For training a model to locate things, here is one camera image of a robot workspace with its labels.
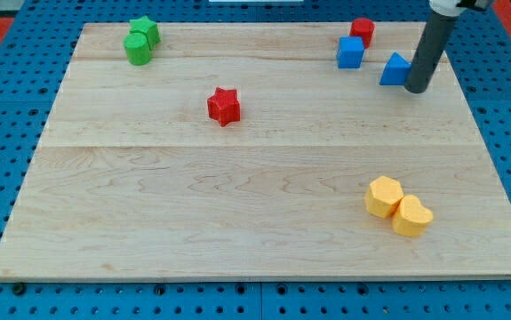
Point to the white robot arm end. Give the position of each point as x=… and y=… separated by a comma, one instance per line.
x=454, y=8

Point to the green cylinder block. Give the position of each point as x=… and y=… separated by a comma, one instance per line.
x=137, y=50

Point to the blue cube block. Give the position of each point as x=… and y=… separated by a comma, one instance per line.
x=350, y=52

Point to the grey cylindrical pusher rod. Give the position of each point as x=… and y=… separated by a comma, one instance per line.
x=429, y=51

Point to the red cylinder block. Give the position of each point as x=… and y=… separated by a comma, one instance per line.
x=363, y=28

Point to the green star block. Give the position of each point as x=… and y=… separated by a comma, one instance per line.
x=148, y=28

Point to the blue triangle block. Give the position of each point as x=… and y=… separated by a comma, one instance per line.
x=395, y=71

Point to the red star block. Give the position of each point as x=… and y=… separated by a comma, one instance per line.
x=224, y=106

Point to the yellow hexagon block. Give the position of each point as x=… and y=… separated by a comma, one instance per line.
x=383, y=196

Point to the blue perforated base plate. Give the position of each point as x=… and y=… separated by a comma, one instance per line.
x=33, y=58

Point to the yellow heart block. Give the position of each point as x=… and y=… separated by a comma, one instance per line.
x=411, y=217

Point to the wooden board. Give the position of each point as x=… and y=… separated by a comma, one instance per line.
x=132, y=181

